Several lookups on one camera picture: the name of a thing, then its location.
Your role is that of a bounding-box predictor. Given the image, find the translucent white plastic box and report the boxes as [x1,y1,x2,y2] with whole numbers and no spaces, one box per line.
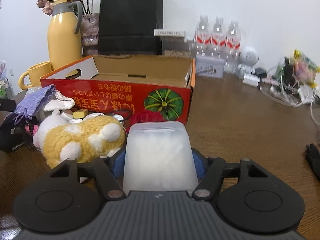
[123,121,198,194]

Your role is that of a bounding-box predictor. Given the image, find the white earphone case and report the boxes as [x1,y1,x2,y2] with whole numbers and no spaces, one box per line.
[112,114,124,124]

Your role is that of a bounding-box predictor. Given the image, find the yellow white plush toy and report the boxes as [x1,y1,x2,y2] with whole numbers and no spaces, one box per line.
[33,115,126,169]

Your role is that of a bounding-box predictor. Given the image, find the small yellow block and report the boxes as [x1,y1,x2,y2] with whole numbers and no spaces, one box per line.
[73,109,88,119]

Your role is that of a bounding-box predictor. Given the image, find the white cloth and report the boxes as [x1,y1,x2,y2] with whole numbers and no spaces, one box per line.
[42,90,75,112]

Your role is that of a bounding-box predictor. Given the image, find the purple cloth pouch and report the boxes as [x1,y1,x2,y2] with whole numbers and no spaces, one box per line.
[14,85,56,120]

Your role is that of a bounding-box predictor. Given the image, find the dark navy pouch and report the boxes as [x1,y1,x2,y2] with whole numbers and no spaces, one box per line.
[1,112,40,153]

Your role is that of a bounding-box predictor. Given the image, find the red cardboard pumpkin box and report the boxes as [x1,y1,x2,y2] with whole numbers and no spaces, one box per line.
[41,55,196,124]

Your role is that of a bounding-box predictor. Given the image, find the white charger adapter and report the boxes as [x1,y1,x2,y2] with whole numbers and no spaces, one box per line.
[242,74,260,88]

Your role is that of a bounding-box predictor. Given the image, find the small printed tin box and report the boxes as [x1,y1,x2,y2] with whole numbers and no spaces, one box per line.
[195,55,225,79]

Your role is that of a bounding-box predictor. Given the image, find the white robot figurine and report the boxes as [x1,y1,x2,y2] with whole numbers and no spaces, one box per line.
[236,46,259,79]

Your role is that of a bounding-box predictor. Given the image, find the jar of sunflower seeds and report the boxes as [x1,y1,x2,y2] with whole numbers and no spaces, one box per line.
[162,41,194,58]

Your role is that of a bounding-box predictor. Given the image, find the right water bottle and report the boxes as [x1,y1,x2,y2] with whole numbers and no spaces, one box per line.
[224,20,241,73]

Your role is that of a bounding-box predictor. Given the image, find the water bottle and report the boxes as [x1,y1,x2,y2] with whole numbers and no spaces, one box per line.
[210,16,227,58]
[224,20,241,73]
[195,15,211,56]

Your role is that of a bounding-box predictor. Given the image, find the middle water bottle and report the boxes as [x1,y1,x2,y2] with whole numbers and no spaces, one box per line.
[210,16,227,58]

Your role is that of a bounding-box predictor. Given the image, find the left water bottle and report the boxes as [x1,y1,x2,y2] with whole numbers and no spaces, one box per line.
[195,15,211,56]

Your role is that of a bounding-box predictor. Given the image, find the yellow ceramic mug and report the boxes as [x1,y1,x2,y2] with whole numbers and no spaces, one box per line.
[18,61,52,90]

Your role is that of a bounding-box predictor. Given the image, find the white flat carton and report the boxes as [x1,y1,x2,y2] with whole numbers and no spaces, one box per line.
[153,29,194,43]

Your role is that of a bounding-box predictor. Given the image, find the yellow thermos jug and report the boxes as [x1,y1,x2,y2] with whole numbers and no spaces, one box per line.
[47,0,82,70]

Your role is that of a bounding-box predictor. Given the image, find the colourful snack packet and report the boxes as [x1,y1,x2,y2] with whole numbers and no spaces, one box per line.
[283,49,319,88]

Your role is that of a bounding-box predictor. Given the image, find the pink textured vase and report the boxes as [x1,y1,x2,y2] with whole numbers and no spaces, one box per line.
[80,13,99,57]

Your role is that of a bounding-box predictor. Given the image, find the black paper shopping bag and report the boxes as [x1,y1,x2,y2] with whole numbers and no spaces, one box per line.
[98,0,163,55]

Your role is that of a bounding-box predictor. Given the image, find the white tangled cables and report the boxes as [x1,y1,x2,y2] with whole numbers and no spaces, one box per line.
[260,74,320,131]

